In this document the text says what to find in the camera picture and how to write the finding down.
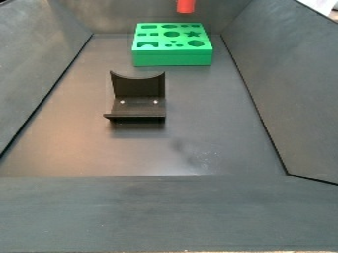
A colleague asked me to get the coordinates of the red oval cylinder peg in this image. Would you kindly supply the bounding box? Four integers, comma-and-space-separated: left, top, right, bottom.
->
177, 0, 195, 14

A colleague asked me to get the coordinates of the black curved fixture stand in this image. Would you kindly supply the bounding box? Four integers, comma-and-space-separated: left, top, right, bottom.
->
103, 71, 167, 121

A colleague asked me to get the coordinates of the green shape sorter block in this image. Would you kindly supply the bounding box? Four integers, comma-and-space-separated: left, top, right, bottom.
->
132, 23, 214, 66

